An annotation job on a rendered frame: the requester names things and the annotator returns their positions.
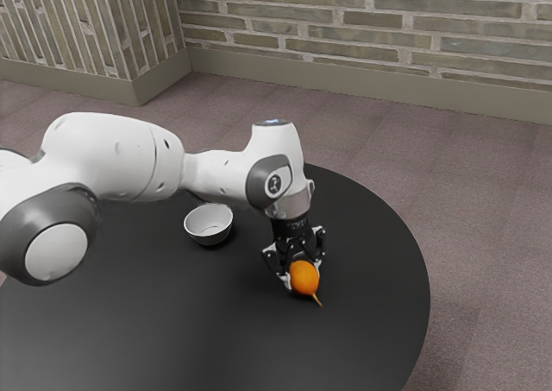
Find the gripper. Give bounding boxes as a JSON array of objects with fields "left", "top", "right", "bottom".
[{"left": 260, "top": 212, "right": 329, "bottom": 291}]

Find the orange fruit with stem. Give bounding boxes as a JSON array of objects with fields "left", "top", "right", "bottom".
[{"left": 288, "top": 259, "right": 324, "bottom": 309}]

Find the white bowl with dark outside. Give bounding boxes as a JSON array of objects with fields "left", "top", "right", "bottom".
[{"left": 183, "top": 204, "right": 235, "bottom": 246}]

